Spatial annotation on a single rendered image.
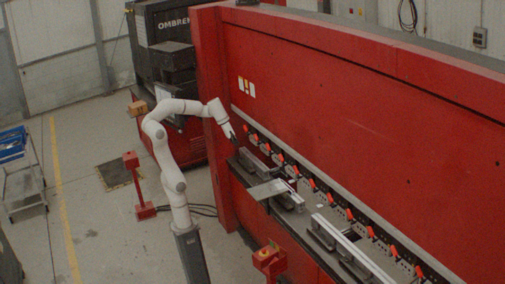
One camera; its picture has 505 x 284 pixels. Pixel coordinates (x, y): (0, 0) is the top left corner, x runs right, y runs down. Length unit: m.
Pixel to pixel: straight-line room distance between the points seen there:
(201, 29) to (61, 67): 6.47
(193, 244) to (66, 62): 7.25
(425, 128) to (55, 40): 8.56
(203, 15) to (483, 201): 2.62
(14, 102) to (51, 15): 2.19
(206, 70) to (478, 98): 2.53
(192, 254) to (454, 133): 2.01
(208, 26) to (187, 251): 1.80
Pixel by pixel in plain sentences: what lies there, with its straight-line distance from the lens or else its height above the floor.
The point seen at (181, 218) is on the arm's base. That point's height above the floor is 1.10.
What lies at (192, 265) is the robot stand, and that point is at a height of 0.69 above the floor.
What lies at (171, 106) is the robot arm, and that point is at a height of 1.87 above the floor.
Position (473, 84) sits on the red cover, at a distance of 1.45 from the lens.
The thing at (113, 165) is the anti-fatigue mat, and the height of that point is 0.01.
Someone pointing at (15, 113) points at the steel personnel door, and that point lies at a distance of 9.75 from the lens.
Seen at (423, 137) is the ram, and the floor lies 1.95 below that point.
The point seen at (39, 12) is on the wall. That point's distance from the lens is 9.37.
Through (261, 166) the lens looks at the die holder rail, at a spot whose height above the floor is 0.97.
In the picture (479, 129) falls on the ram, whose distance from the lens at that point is 1.49.
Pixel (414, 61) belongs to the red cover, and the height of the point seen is 2.26.
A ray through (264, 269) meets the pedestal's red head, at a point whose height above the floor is 0.70.
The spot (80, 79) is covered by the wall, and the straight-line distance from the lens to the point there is 9.62.
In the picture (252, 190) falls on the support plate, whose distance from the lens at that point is 3.07.
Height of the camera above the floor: 2.68
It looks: 26 degrees down
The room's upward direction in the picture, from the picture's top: 6 degrees counter-clockwise
